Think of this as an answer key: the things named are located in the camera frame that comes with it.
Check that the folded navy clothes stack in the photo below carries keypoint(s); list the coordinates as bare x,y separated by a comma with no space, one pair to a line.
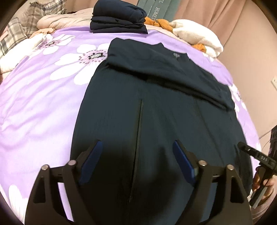
116,15

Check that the white duvet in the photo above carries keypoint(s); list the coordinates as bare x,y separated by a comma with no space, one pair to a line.
19,56

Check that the pink curtain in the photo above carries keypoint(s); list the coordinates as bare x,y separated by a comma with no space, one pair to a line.
216,17

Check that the person's right forearm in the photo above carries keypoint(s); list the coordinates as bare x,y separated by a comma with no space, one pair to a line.
260,213

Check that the white wall socket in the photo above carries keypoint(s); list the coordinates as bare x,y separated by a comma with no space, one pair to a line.
274,83

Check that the teal hanging fabric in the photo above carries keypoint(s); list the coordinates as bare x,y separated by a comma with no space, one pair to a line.
160,7

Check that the purple floral bedsheet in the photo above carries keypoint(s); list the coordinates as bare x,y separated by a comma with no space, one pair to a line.
43,97

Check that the beige quilt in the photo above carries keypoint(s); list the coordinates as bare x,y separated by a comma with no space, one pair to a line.
62,20

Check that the grey plaid pillow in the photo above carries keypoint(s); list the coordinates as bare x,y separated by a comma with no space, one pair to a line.
10,36
43,13

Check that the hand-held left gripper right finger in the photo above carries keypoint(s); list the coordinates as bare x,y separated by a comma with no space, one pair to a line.
184,162

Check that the orange cloth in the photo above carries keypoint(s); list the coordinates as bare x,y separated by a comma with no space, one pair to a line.
160,22

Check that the navy zip jacket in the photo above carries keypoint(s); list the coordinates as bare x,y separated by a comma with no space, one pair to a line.
173,108

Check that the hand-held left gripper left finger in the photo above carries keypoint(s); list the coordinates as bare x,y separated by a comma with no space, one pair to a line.
90,164

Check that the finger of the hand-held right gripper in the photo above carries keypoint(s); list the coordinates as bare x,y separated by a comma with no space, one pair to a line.
257,155

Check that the person's right hand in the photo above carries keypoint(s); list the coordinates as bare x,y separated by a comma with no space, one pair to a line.
256,180

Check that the salmon fuzzy cloth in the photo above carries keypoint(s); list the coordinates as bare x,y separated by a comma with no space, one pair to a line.
42,32

